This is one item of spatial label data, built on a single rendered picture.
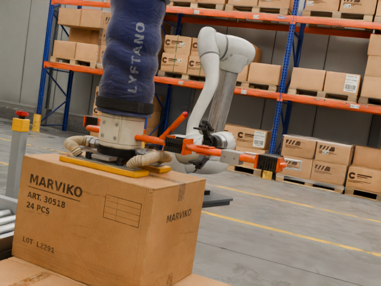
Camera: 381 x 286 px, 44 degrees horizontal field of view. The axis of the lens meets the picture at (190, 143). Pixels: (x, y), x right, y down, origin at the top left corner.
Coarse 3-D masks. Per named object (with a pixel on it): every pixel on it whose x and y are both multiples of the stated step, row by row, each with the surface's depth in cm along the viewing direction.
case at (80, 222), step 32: (32, 160) 178; (32, 192) 179; (64, 192) 172; (96, 192) 165; (128, 192) 159; (160, 192) 158; (192, 192) 180; (32, 224) 179; (64, 224) 172; (96, 224) 165; (128, 224) 159; (160, 224) 162; (192, 224) 185; (32, 256) 179; (64, 256) 172; (96, 256) 165; (128, 256) 159; (160, 256) 166; (192, 256) 191
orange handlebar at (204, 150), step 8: (88, 128) 187; (96, 128) 186; (136, 136) 179; (144, 136) 178; (152, 136) 182; (160, 144) 175; (192, 144) 175; (200, 152) 169; (208, 152) 167; (216, 152) 166; (240, 160) 163; (248, 160) 162; (280, 168) 158
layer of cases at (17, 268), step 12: (0, 264) 174; (12, 264) 176; (24, 264) 178; (0, 276) 164; (12, 276) 165; (24, 276) 167; (36, 276) 168; (48, 276) 170; (60, 276) 172; (192, 276) 191
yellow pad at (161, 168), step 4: (124, 160) 192; (128, 160) 191; (124, 164) 190; (160, 164) 192; (144, 168) 187; (148, 168) 186; (152, 168) 185; (156, 168) 185; (160, 168) 185; (164, 168) 187; (168, 168) 190; (156, 172) 184; (160, 172) 184; (164, 172) 188
